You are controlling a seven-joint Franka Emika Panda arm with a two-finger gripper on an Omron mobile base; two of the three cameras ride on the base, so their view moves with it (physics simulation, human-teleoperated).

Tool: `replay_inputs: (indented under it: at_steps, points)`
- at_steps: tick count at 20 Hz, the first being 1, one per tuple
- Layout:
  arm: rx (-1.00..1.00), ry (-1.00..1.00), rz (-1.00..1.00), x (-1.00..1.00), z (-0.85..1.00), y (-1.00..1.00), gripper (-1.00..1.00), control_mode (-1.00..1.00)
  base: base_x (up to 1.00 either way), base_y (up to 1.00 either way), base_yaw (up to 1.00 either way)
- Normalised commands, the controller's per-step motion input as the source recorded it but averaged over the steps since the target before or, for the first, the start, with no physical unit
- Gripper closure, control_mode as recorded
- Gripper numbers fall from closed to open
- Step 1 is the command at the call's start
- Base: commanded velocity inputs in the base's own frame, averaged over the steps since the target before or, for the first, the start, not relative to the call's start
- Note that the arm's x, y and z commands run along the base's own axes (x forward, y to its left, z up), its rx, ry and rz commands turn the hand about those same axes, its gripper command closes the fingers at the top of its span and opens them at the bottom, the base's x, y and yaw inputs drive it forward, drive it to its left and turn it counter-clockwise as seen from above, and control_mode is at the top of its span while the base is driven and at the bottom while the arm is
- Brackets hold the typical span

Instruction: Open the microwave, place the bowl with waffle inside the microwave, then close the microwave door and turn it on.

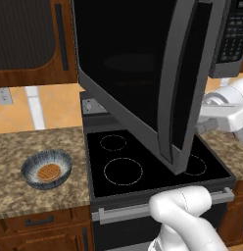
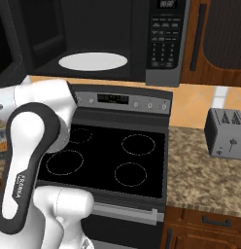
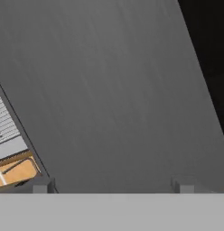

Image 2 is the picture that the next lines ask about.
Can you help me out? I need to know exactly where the brown drawer front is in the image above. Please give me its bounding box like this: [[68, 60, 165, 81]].
[[163, 205, 241, 235]]

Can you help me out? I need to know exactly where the black microwave oven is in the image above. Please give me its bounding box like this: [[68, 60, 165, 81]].
[[15, 0, 191, 89]]

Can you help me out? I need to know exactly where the brown wall cupboard door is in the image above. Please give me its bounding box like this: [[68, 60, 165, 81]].
[[180, 0, 241, 89]]

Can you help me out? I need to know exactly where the black oven door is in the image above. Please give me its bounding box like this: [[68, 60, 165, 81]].
[[81, 201, 166, 249]]

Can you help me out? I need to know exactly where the black microwave door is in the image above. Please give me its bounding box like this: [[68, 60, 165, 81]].
[[0, 0, 35, 89]]

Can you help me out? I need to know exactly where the grey bowl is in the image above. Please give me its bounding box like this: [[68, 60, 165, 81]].
[[0, 117, 12, 154]]

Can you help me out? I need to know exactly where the brown base cupboard door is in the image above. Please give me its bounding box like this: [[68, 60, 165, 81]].
[[160, 223, 241, 249]]

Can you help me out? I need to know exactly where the brown waffle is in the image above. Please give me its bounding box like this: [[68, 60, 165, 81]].
[[0, 140, 10, 154]]

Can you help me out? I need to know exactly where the white microwave turntable plate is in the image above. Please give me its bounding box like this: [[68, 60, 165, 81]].
[[57, 52, 129, 73]]

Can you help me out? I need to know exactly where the black base cupboard handle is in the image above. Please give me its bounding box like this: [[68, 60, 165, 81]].
[[164, 228, 174, 249]]

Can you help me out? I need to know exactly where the black wall cupboard handle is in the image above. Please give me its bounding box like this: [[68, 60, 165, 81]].
[[189, 3, 208, 72]]

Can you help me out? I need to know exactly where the grey toaster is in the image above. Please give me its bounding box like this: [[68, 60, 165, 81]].
[[203, 107, 241, 160]]

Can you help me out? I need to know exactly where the black drawer handle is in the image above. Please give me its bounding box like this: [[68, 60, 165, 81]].
[[201, 215, 232, 229]]

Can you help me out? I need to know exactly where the black stove with hob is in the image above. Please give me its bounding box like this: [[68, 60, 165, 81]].
[[34, 83, 175, 249]]

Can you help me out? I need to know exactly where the silver oven door handle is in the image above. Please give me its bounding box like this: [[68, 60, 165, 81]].
[[90, 202, 159, 227]]

